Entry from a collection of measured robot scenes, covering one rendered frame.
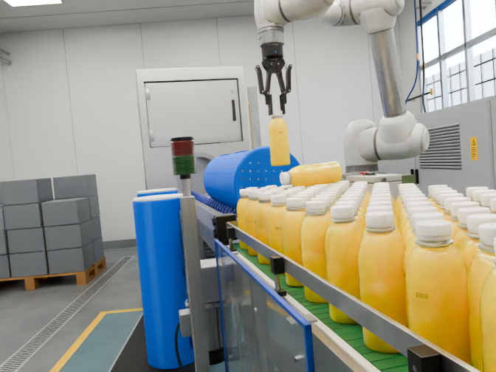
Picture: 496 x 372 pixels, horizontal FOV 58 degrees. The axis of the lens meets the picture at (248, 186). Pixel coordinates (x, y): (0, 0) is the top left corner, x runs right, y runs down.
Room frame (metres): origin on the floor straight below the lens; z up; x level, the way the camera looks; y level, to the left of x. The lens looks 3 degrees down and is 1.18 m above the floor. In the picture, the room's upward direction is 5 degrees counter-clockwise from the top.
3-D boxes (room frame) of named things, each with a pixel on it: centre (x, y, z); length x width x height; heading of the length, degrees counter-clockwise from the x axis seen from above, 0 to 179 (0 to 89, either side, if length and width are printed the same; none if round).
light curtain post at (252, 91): (3.20, -0.08, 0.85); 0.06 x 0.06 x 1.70; 13
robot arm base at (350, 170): (2.23, -0.56, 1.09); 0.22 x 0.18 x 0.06; 8
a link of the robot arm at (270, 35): (1.60, -0.12, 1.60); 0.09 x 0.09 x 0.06
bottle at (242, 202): (1.47, 0.01, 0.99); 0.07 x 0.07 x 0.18
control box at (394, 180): (1.54, -0.43, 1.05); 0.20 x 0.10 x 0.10; 13
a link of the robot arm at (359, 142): (2.21, -0.57, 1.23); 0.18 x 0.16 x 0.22; 51
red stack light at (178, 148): (1.22, 0.17, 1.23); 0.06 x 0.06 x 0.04
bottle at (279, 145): (1.60, -0.12, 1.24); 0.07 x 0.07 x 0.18
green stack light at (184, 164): (1.22, 0.17, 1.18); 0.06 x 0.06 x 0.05
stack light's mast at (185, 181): (1.22, 0.17, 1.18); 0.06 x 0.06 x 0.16
